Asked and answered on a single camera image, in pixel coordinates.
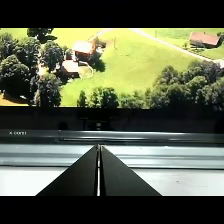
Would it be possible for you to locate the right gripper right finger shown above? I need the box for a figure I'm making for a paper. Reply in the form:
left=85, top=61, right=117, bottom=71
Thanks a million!
left=99, top=145, right=162, bottom=197

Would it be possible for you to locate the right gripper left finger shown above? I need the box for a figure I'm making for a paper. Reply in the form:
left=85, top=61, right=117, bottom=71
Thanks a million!
left=36, top=144, right=100, bottom=197

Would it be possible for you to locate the silver frame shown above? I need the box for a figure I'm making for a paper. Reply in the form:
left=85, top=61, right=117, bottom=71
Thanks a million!
left=0, top=129, right=224, bottom=170

